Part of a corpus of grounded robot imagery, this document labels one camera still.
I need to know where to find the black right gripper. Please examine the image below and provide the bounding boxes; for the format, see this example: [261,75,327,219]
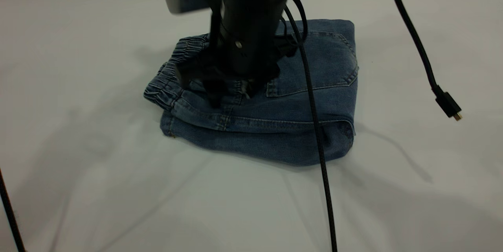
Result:
[174,18,293,108]

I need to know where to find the blue denim pants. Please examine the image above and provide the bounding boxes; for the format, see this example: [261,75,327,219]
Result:
[143,19,359,167]

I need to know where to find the short black cable with plug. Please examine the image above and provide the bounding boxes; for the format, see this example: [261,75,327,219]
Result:
[379,0,463,122]

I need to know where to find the long black braided cable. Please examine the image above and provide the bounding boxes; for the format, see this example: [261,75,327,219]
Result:
[0,169,26,252]

